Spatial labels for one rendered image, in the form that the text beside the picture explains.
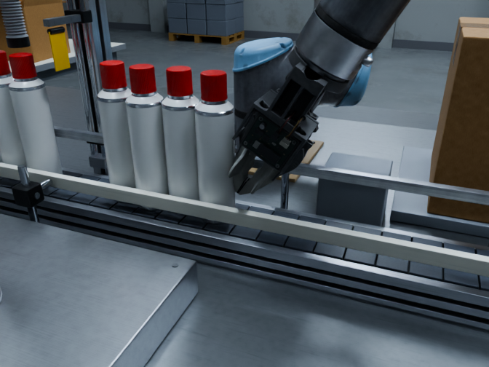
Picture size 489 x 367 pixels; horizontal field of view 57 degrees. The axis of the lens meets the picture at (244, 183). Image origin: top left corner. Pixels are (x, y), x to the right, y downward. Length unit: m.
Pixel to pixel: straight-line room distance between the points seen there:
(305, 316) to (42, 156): 0.48
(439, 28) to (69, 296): 7.20
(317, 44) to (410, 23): 7.05
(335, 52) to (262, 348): 0.32
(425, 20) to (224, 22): 2.98
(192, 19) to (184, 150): 7.09
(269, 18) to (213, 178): 7.44
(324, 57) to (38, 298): 0.40
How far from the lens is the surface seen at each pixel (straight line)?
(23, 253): 0.64
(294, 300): 0.59
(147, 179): 0.65
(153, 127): 0.62
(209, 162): 0.59
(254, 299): 0.58
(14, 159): 0.83
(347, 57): 0.48
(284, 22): 7.92
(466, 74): 0.70
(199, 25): 7.62
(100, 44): 0.84
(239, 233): 0.61
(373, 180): 0.60
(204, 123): 0.57
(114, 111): 0.65
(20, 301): 0.56
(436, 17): 7.49
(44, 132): 0.77
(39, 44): 2.40
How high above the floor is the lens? 1.21
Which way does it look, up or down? 26 degrees down
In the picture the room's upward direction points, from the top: straight up
